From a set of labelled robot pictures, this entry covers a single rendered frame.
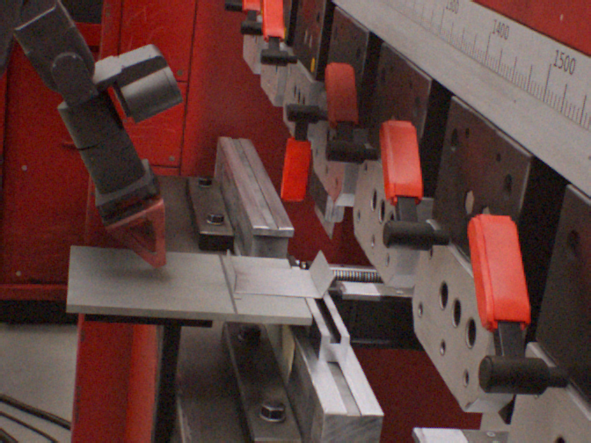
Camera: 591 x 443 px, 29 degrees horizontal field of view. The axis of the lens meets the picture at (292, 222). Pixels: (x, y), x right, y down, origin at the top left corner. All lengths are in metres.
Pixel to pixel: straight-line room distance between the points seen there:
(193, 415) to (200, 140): 0.94
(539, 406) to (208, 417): 0.73
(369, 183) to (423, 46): 0.15
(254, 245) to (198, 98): 0.54
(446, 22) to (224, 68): 1.34
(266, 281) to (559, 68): 0.77
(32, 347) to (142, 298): 2.24
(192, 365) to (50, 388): 1.86
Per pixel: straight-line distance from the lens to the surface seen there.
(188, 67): 2.12
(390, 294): 1.34
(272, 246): 1.65
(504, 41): 0.69
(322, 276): 1.33
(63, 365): 3.39
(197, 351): 1.44
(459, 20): 0.78
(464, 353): 0.70
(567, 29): 0.61
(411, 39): 0.88
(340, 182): 1.04
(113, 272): 1.32
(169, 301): 1.25
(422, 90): 0.83
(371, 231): 0.93
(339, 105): 0.94
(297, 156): 1.11
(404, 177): 0.75
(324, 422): 1.13
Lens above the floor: 1.48
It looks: 18 degrees down
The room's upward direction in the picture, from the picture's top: 8 degrees clockwise
